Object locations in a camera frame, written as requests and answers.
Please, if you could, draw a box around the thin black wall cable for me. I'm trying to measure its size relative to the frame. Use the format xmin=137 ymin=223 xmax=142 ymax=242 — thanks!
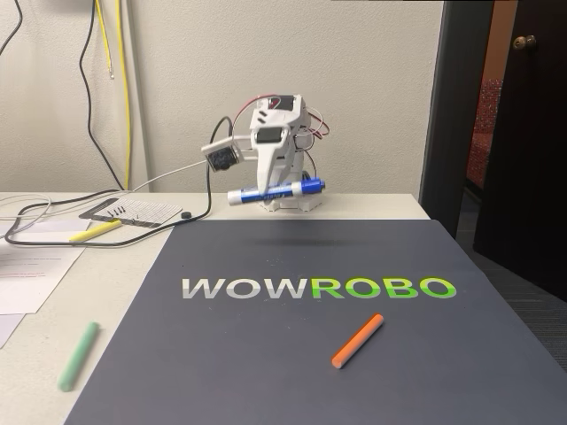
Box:
xmin=0 ymin=0 xmax=23 ymax=53

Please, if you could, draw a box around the paper sheet with red text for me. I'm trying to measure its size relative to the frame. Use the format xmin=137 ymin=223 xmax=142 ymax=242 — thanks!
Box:
xmin=0 ymin=244 xmax=88 ymax=316

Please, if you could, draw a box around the white paper sheet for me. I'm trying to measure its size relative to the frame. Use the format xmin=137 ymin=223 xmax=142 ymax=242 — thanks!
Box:
xmin=0 ymin=228 xmax=100 ymax=260
xmin=0 ymin=218 xmax=92 ymax=233

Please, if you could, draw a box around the dark brown door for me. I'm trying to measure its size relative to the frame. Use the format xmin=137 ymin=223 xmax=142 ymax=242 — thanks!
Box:
xmin=472 ymin=0 xmax=567 ymax=305

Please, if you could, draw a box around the dark grey door frame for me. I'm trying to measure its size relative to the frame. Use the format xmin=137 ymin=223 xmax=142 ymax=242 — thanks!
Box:
xmin=417 ymin=0 xmax=495 ymax=241

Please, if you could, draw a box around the red patterned seat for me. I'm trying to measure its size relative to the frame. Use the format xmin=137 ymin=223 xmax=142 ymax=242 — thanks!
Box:
xmin=464 ymin=76 xmax=505 ymax=192

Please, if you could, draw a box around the thin white cable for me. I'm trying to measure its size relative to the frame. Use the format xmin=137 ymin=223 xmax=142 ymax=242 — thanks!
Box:
xmin=0 ymin=159 xmax=212 ymax=231

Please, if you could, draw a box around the orange chalk stick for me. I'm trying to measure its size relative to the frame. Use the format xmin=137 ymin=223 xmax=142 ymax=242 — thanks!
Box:
xmin=330 ymin=313 xmax=385 ymax=370

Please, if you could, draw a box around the white framed gripper camera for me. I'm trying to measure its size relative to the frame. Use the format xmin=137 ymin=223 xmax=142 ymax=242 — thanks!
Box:
xmin=200 ymin=137 xmax=245 ymax=174

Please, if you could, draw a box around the thick black camera cable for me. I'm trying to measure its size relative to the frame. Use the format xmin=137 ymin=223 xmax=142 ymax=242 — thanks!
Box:
xmin=4 ymin=0 xmax=236 ymax=248

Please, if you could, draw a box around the brass door knob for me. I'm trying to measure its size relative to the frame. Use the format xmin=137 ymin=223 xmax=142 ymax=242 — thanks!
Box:
xmin=512 ymin=34 xmax=539 ymax=52

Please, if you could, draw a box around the grey WOWROBO mat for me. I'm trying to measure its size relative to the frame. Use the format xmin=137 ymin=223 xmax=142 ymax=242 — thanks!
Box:
xmin=64 ymin=219 xmax=567 ymax=425

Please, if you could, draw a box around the long yellow cable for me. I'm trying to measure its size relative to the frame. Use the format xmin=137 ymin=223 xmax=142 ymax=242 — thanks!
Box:
xmin=115 ymin=0 xmax=132 ymax=190

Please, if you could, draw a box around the green chalk stick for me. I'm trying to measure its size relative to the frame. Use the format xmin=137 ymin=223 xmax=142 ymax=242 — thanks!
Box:
xmin=57 ymin=321 xmax=100 ymax=393

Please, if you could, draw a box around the blue cap white marker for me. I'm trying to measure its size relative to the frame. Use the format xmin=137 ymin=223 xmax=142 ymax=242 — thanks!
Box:
xmin=226 ymin=176 xmax=328 ymax=207

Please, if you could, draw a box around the white wall cable conduit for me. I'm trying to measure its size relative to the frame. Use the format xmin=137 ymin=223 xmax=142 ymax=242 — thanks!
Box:
xmin=118 ymin=0 xmax=151 ymax=193

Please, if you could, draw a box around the yellow chalk stick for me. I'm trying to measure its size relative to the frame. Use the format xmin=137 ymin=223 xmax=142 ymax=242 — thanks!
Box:
xmin=67 ymin=219 xmax=123 ymax=243

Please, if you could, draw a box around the pale grey paper sheet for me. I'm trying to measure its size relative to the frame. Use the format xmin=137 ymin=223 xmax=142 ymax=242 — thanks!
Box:
xmin=0 ymin=313 xmax=26 ymax=349

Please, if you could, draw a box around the yellow cable with bare end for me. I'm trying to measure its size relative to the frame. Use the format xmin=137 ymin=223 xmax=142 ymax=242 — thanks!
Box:
xmin=94 ymin=0 xmax=116 ymax=81

